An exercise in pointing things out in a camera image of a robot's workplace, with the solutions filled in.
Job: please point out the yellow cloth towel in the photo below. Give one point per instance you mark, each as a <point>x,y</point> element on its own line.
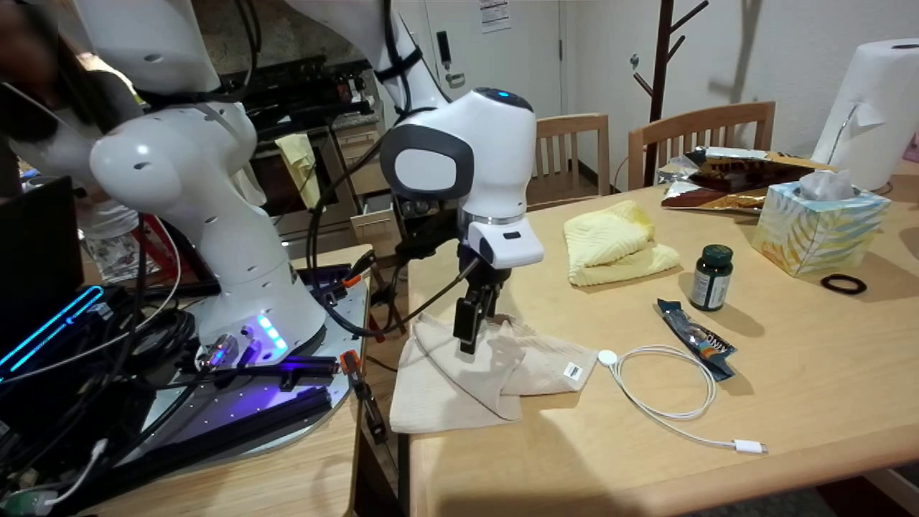
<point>613,245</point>

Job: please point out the patterned tissue box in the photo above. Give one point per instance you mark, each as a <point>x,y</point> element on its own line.
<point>820,231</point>

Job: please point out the person with dark hair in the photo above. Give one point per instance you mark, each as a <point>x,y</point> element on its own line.
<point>39,74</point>

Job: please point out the wooden slat-back chair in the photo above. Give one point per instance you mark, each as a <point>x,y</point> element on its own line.
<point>576,159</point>
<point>705,129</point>

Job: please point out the yellow hanging rag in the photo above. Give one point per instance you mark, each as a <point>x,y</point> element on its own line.
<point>299,168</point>

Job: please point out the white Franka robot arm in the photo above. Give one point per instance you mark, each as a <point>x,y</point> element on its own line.
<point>219,238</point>

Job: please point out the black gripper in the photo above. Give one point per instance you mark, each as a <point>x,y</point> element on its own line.
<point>484,280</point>

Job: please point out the dark wooden coat rack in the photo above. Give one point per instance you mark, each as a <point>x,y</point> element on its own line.
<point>661,87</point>

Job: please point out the red black clamp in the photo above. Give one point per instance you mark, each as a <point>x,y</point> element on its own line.
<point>359,383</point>

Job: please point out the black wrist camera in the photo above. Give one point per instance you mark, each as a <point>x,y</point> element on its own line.
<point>427,224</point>

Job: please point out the white electric water boiler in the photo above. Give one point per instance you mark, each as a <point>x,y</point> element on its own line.
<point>878,104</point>

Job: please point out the dark green pill bottle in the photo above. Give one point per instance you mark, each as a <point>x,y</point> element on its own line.
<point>710,283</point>

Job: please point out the black box with blue light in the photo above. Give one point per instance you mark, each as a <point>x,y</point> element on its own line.
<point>48,330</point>

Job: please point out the beige cloth towel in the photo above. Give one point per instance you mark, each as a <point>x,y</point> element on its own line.
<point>450,392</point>

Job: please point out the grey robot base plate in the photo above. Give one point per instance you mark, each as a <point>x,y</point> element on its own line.
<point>277,396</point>

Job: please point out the black laptop screen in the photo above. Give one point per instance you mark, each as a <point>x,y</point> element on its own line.
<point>39,254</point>

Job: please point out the white paper wall notice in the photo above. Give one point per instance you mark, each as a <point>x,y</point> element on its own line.
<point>496,15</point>

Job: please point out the dark snack bar wrapper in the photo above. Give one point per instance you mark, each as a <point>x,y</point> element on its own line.
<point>697,336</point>

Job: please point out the brown snack bag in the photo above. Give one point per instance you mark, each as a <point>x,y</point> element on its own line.
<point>750,171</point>

